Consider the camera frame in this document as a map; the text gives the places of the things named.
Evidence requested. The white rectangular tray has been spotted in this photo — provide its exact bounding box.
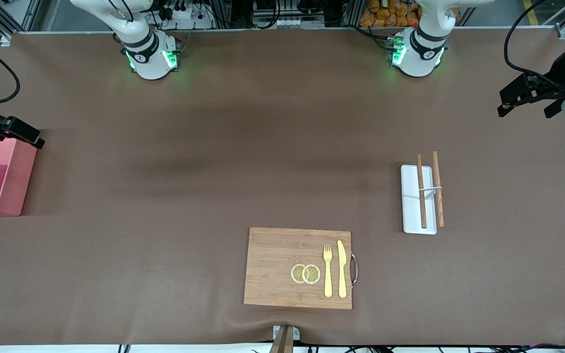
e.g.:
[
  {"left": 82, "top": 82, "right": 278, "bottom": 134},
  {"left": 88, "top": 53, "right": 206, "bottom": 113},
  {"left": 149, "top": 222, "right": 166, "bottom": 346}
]
[{"left": 400, "top": 151, "right": 446, "bottom": 235}]

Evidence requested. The orange snack packets pile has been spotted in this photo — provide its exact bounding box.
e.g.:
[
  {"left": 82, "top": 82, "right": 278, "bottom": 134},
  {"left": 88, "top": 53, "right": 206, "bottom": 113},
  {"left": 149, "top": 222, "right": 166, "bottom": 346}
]
[{"left": 360, "top": 0, "right": 460, "bottom": 27}]

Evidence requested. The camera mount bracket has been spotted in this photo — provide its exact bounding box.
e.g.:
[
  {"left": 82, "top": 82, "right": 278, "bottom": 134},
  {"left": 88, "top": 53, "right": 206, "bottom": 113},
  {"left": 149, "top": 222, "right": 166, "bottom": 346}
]
[{"left": 269, "top": 325, "right": 302, "bottom": 353}]

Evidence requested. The pink plastic bin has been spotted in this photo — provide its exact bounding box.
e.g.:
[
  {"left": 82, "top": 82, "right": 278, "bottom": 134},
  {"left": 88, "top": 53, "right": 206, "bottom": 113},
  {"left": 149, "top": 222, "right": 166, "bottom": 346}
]
[{"left": 0, "top": 130, "right": 39, "bottom": 218}]

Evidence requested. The white power strip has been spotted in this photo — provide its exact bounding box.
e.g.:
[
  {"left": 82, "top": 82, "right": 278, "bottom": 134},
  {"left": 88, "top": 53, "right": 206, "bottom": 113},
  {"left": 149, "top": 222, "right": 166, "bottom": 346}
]
[
  {"left": 157, "top": 5, "right": 214, "bottom": 30},
  {"left": 254, "top": 16, "right": 308, "bottom": 29}
]

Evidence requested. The yellow plastic knife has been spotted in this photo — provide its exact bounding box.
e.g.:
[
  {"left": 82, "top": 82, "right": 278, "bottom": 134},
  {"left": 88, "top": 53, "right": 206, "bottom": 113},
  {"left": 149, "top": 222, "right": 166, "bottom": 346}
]
[{"left": 336, "top": 240, "right": 348, "bottom": 299}]

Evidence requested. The yellow plastic fork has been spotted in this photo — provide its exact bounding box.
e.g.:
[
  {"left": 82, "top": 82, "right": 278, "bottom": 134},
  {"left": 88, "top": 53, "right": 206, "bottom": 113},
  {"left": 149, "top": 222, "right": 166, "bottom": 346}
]
[{"left": 323, "top": 244, "right": 334, "bottom": 298}]

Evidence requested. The wooden cutting board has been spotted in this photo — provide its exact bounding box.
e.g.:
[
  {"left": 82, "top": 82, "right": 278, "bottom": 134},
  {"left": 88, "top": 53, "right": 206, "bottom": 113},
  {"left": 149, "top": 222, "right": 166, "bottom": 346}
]
[{"left": 243, "top": 227, "right": 359, "bottom": 310}]

